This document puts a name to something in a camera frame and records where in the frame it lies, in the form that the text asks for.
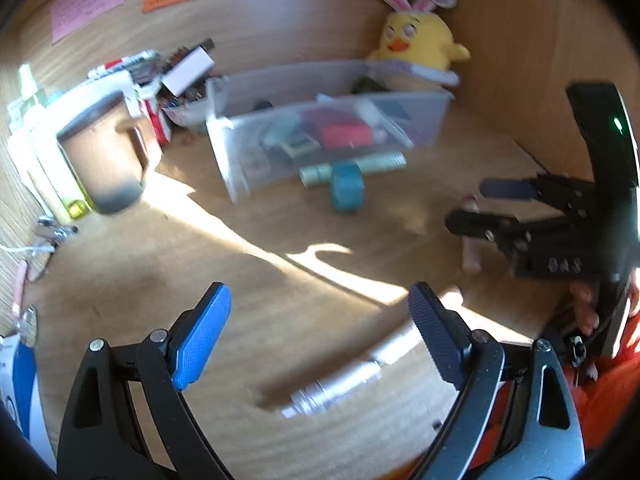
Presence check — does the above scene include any green lotion bottle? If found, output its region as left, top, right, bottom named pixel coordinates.
left=18, top=64, right=90, bottom=223

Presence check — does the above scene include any light green tube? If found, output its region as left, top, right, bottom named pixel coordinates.
left=299, top=152, right=407, bottom=188

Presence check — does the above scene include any dark green dropper bottle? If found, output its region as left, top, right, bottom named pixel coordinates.
left=350, top=76, right=388, bottom=94

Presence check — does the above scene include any pink sticky note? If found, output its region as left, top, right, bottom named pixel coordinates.
left=51, top=0, right=125, bottom=44

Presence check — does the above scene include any person's hand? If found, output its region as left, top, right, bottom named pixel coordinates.
left=568, top=266, right=640, bottom=338

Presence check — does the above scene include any yellow chick bunny plush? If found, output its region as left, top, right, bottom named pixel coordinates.
left=367, top=0, right=471, bottom=88

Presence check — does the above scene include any red white marker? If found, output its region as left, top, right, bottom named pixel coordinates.
left=87, top=50, right=160, bottom=79

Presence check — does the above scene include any blue Max staples box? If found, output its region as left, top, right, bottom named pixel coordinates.
left=262, top=131, right=321, bottom=159

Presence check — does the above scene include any white silver pen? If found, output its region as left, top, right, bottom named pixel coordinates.
left=281, top=321, right=422, bottom=418

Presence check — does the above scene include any white bowl of marbles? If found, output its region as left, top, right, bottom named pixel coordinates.
left=158, top=82, right=208, bottom=128

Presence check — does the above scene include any red foil packet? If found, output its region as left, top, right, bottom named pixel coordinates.
left=303, top=107, right=373, bottom=150

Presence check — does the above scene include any stack of books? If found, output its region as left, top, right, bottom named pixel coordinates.
left=6, top=50, right=160, bottom=223

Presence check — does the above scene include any blue white object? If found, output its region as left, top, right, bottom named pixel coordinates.
left=1, top=334, right=56, bottom=472

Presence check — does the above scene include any teal tape roll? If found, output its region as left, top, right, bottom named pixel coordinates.
left=330, top=162, right=364, bottom=212

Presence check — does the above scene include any small white box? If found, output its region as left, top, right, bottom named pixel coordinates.
left=160, top=47, right=215, bottom=96

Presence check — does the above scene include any clear plastic storage bin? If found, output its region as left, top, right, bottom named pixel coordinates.
left=206, top=60, right=454, bottom=203

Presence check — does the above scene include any brown lidded mug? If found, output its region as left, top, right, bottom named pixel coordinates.
left=56, top=90, right=162, bottom=214

